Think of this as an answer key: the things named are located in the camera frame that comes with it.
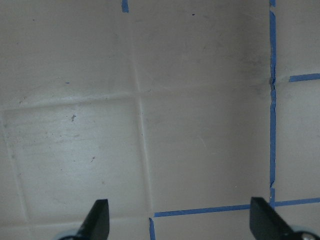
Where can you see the brown paper table cover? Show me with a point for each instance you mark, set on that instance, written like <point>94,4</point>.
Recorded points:
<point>176,111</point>

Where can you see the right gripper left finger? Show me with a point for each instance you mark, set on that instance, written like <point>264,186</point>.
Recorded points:
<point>96,225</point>

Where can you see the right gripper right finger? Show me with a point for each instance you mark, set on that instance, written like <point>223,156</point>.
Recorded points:
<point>266,224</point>

